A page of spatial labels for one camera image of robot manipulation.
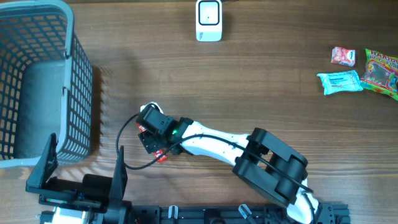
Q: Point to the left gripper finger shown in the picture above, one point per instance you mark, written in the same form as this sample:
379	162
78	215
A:
45	166
120	178

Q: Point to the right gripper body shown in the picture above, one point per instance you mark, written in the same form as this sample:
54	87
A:
153	142

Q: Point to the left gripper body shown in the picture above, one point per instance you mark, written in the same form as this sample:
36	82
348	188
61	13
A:
93	191

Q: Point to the red coffee stick sachet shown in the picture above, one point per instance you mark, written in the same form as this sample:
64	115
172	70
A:
160	155

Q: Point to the teal wet wipes pack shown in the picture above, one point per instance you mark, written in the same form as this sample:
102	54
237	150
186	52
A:
340	81

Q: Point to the red tissue pack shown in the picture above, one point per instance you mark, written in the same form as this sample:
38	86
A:
342	56

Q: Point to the Haribo gummy candy bag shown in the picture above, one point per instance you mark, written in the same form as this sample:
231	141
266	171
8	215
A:
380	73

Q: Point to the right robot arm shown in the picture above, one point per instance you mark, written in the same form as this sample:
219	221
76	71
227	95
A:
261	160

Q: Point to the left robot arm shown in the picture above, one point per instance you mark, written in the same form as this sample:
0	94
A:
117	211

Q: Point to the white barcode scanner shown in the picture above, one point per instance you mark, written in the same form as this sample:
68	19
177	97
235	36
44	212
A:
208	20

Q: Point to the grey plastic shopping basket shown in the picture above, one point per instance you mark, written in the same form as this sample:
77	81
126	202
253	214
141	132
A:
46	84

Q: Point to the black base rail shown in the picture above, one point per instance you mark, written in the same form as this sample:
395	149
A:
327	213

